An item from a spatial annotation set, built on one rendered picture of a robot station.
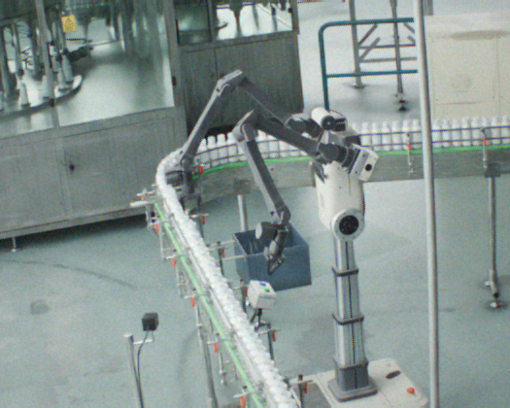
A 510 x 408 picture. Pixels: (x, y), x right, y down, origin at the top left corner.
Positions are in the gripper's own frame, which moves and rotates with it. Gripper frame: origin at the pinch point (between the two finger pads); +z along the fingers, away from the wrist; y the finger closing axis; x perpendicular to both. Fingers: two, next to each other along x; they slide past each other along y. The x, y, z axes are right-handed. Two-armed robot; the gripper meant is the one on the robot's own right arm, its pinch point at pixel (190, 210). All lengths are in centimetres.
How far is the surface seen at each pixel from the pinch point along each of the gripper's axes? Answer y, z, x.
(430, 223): -7, -98, 282
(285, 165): -76, 32, -122
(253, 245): -35, 40, -39
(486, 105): -286, 74, -292
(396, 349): -114, 127, -51
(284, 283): -42, 50, -8
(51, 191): 56, 83, -299
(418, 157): -150, 33, -98
